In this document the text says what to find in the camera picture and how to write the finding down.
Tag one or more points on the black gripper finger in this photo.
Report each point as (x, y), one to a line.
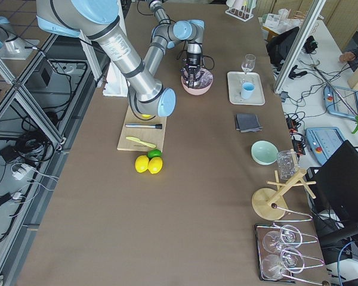
(198, 77)
(185, 74)

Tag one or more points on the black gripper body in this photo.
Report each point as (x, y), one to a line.
(193, 58)

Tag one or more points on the clear ice cubes pile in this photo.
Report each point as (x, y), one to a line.
(205, 82)

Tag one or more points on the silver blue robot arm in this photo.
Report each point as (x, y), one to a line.
(99, 21)

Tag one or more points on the light blue cup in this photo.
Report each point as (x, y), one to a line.
(247, 90)

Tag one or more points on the pink bowl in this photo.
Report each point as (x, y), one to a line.
(197, 91)

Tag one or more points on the cream serving tray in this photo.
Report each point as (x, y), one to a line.
(234, 86)

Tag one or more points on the clear wine glass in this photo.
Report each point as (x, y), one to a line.
(247, 65)

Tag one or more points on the steel muddler black tip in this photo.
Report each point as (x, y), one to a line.
(143, 126)

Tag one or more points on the grey folded cloth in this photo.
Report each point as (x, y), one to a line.
(247, 122)

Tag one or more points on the white test tube rack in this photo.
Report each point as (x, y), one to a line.
(241, 9)

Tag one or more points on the wooden cutting board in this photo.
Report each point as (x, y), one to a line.
(149, 135)

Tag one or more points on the yellow plastic knife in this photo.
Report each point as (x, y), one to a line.
(139, 141)

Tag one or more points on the green lime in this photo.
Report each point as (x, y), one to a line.
(154, 153)

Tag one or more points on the yellow lemon near lime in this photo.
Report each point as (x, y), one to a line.
(155, 165)

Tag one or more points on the mint green bowl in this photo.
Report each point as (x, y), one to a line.
(264, 152)

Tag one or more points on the yellow lemon outer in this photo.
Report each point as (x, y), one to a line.
(141, 163)

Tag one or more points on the clear glass jar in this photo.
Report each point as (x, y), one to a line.
(287, 164)

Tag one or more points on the black monitor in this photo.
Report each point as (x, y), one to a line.
(338, 180)

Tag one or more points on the upside-down wine glass upper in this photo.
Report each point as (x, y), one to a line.
(286, 236)

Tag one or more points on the upside-down wine glass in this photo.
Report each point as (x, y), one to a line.
(285, 267)
(286, 236)

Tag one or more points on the black tray with glasses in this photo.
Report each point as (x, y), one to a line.
(260, 231)

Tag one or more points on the upside-down wine glass lower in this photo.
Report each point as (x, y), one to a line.
(285, 267)

